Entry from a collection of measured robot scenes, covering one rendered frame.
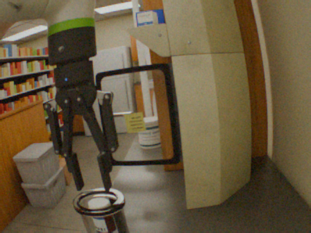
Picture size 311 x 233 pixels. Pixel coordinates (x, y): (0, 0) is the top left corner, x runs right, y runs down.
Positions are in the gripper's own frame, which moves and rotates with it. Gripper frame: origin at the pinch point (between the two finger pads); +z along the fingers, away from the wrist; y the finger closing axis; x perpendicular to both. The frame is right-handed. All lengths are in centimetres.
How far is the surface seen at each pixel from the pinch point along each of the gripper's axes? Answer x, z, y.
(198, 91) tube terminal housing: -31.6, -8.6, -22.3
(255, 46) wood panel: -69, -22, -53
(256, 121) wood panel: -69, 11, -50
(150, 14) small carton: -40, -34, -12
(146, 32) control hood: -31.4, -26.9, -10.3
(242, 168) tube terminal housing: -41, 20, -37
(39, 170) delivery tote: -185, 71, 136
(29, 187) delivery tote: -183, 93, 158
